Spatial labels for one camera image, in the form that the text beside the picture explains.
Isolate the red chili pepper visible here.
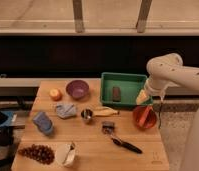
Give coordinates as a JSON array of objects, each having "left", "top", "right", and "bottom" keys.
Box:
[{"left": 139, "top": 106, "right": 152, "bottom": 127}]

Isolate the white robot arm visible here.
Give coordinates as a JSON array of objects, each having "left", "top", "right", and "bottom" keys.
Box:
[{"left": 136, "top": 53, "right": 199, "bottom": 171}]

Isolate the metal measuring cup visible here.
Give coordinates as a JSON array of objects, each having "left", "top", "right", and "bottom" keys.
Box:
[{"left": 81, "top": 109, "right": 93, "bottom": 124}]

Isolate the orange bowl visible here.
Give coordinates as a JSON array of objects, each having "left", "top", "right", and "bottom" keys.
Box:
[{"left": 133, "top": 106, "right": 157, "bottom": 130}]

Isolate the green plastic tray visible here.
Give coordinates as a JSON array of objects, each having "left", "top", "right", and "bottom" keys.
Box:
[{"left": 100, "top": 72, "right": 147, "bottom": 108}]

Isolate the yellow banana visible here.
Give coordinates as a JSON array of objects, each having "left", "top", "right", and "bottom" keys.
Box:
[{"left": 93, "top": 107, "right": 119, "bottom": 117}]

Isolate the purple bowl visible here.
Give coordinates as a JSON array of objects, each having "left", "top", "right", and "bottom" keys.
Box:
[{"left": 66, "top": 80, "right": 89, "bottom": 99}]

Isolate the grey blue cloth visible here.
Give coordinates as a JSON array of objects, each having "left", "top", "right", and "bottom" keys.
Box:
[{"left": 55, "top": 103, "right": 77, "bottom": 119}]

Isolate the red yellow apple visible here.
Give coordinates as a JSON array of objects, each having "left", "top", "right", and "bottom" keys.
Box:
[{"left": 49, "top": 88, "right": 62, "bottom": 101}]

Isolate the blue sponge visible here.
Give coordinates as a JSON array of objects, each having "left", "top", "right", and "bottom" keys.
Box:
[{"left": 32, "top": 111, "right": 53, "bottom": 136}]

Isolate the bunch of dark grapes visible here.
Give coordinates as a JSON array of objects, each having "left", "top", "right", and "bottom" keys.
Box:
[{"left": 18, "top": 144, "right": 55, "bottom": 164}]

